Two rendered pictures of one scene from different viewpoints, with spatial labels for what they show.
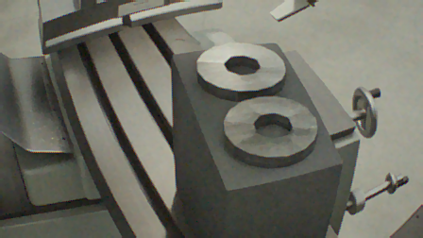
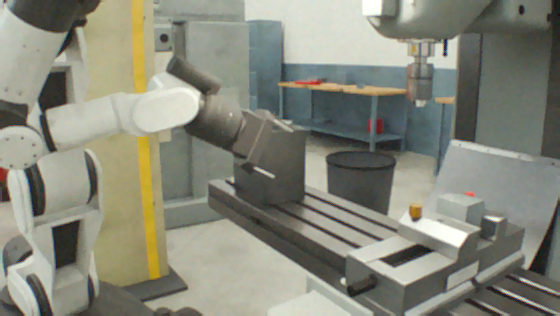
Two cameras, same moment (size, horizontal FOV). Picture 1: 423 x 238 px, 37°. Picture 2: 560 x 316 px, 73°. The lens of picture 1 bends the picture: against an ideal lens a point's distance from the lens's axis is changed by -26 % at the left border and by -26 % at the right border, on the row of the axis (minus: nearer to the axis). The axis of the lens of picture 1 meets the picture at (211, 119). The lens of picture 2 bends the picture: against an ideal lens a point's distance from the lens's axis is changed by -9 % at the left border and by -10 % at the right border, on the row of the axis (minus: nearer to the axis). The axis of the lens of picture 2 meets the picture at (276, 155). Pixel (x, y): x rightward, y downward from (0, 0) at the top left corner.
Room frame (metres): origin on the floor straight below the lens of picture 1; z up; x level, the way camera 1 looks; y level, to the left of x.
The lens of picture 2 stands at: (1.75, -0.24, 1.27)
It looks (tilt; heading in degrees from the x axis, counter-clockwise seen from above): 13 degrees down; 169
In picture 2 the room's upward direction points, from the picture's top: straight up
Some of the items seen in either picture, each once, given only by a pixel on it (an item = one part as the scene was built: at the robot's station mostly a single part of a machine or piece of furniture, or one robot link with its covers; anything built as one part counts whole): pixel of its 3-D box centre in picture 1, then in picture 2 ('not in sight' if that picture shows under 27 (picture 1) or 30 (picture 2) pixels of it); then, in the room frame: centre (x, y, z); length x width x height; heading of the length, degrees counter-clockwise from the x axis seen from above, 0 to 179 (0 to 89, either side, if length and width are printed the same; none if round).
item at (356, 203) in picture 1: (380, 189); not in sight; (1.15, -0.39, 0.49); 0.22 x 0.06 x 0.06; 113
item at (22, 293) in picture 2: not in sight; (52, 285); (0.68, -0.65, 0.68); 0.21 x 0.20 x 0.13; 39
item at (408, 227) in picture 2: not in sight; (437, 231); (1.19, 0.14, 1.00); 0.12 x 0.06 x 0.04; 21
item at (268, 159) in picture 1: (253, 174); (266, 156); (0.64, -0.04, 1.01); 0.22 x 0.12 x 0.20; 14
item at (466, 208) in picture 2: not in sight; (458, 214); (1.17, 0.19, 1.02); 0.06 x 0.05 x 0.06; 21
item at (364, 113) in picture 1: (354, 116); not in sight; (1.27, -0.31, 0.61); 0.16 x 0.12 x 0.12; 113
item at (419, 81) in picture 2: not in sight; (419, 84); (1.08, 0.15, 1.23); 0.05 x 0.05 x 0.06
